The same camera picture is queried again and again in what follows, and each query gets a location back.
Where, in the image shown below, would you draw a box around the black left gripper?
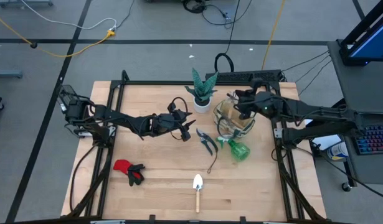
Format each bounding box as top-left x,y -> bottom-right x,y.
152,108 -> 197,138

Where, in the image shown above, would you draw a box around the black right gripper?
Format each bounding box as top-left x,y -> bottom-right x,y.
234,88 -> 277,122

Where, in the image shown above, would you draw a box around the beige green-trimmed gardening bag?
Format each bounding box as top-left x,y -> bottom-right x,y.
212,92 -> 258,140

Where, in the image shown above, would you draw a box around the dark green pruning shears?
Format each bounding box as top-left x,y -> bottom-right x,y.
195,128 -> 220,175

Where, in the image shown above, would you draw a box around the green plastic spray bottle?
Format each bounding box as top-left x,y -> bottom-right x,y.
216,135 -> 252,162

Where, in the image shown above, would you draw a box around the white garden trowel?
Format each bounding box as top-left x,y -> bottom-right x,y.
192,173 -> 204,215

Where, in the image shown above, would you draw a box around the red and black glove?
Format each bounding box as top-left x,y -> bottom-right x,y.
113,159 -> 146,187

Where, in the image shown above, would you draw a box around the white round plant pot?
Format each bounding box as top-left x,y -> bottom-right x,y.
192,96 -> 212,114

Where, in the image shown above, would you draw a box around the green snake plant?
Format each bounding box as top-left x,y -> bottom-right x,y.
184,67 -> 219,104

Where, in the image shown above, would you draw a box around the black perforated power box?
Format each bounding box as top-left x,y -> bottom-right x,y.
204,69 -> 285,85

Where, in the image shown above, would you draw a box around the white and blue container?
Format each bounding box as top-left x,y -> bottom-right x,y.
326,141 -> 349,162

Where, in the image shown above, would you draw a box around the grey desk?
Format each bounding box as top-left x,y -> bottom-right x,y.
326,39 -> 383,185

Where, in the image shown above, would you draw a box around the backlit rainbow keyboard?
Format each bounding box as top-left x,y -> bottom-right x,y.
354,124 -> 383,156

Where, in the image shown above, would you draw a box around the black framed monitor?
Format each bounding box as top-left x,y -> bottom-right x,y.
338,0 -> 383,67

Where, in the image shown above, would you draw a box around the grey floor bar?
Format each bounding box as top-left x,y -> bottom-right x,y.
0,69 -> 24,80

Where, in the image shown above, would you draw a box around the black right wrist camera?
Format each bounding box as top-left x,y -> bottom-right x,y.
249,78 -> 265,94

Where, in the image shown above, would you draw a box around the black metal table frame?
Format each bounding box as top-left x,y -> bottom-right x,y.
65,69 -> 328,224

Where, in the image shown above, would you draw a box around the thin black cable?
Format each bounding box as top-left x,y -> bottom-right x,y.
298,58 -> 333,96
294,54 -> 332,84
280,50 -> 331,73

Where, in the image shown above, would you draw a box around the yellow hanging cable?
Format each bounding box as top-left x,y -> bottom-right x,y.
260,0 -> 287,71

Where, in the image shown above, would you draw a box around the black hanging cable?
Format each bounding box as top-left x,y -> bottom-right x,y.
213,0 -> 242,74

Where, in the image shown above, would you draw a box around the black coiled floor cable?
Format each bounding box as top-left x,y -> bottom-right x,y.
181,0 -> 253,29

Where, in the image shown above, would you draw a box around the yellow floor cable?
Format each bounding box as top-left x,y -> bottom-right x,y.
0,10 -> 116,59

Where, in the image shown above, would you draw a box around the black desk cable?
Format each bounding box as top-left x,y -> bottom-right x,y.
316,148 -> 383,203

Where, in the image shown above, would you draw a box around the white floor cable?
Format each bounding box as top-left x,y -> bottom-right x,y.
19,0 -> 118,32

